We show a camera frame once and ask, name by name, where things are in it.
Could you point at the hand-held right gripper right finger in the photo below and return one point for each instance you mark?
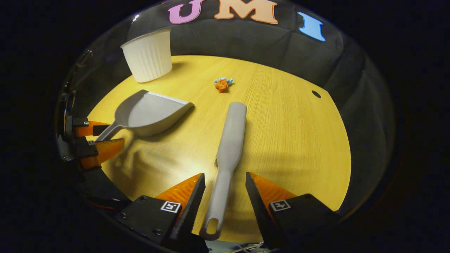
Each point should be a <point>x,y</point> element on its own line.
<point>256,207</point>

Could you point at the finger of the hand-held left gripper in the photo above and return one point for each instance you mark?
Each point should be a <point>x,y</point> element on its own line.
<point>86,128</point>
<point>102,151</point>

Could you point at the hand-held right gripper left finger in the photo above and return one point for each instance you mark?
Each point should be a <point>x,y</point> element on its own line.
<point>191,211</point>

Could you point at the small grey dustpan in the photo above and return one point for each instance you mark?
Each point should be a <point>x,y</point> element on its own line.
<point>151,112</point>

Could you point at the small grey broom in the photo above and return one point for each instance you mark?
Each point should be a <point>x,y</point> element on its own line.
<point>230,140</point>

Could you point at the white ribbed garbage bin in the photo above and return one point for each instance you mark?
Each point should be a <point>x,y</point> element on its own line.
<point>149,58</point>

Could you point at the orange blue paper trash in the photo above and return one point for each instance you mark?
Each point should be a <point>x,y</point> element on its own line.
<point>222,85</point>

